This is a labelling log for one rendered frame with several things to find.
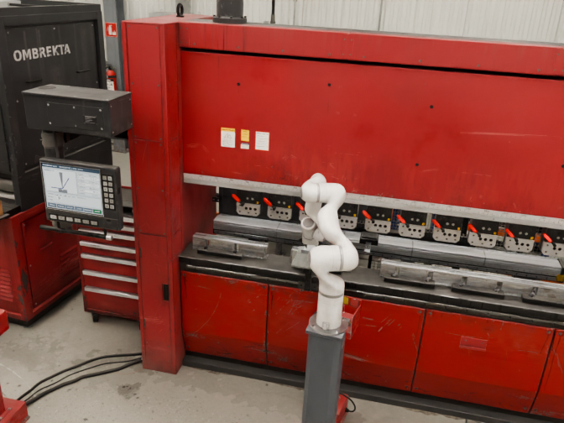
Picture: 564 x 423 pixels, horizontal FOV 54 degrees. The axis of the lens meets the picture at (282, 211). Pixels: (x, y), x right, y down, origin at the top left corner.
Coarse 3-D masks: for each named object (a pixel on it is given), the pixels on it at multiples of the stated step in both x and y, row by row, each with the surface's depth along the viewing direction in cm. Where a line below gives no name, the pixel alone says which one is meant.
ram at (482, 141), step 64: (192, 64) 316; (256, 64) 308; (320, 64) 300; (192, 128) 331; (256, 128) 322; (320, 128) 313; (384, 128) 305; (448, 128) 298; (512, 128) 291; (384, 192) 319; (448, 192) 311; (512, 192) 303
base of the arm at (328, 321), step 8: (320, 296) 260; (320, 304) 261; (328, 304) 258; (336, 304) 258; (320, 312) 262; (328, 312) 259; (336, 312) 260; (312, 320) 270; (320, 320) 263; (328, 320) 261; (336, 320) 262; (344, 320) 271; (312, 328) 264; (320, 328) 264; (328, 328) 263; (336, 328) 264; (344, 328) 265
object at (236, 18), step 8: (224, 0) 305; (232, 0) 305; (240, 0) 307; (272, 0) 318; (224, 8) 307; (232, 8) 307; (240, 8) 309; (272, 8) 321; (216, 16) 313; (224, 16) 308; (232, 16) 308; (240, 16) 311; (272, 16) 322
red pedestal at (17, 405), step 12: (0, 312) 300; (0, 324) 299; (0, 384) 317; (0, 396) 318; (0, 408) 320; (12, 408) 327; (24, 408) 332; (0, 420) 318; (12, 420) 322; (24, 420) 333
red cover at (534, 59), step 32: (192, 32) 307; (224, 32) 303; (256, 32) 300; (288, 32) 296; (320, 32) 292; (352, 32) 294; (416, 64) 288; (448, 64) 284; (480, 64) 281; (512, 64) 278; (544, 64) 274
